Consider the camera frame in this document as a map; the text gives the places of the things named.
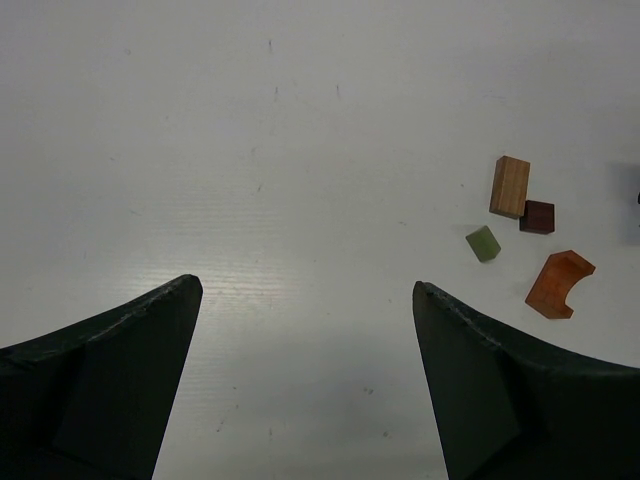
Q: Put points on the orange wood arch block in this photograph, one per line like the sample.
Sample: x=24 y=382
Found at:
x=560 y=273

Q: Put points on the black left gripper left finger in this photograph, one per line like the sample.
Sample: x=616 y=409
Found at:
x=92 y=400

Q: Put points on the light wood rectangular block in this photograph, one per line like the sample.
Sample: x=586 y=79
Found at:
x=510 y=187

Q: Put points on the green wood triangle block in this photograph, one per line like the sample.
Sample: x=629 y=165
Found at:
x=483 y=244

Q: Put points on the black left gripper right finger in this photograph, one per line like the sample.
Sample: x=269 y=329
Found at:
x=510 y=406

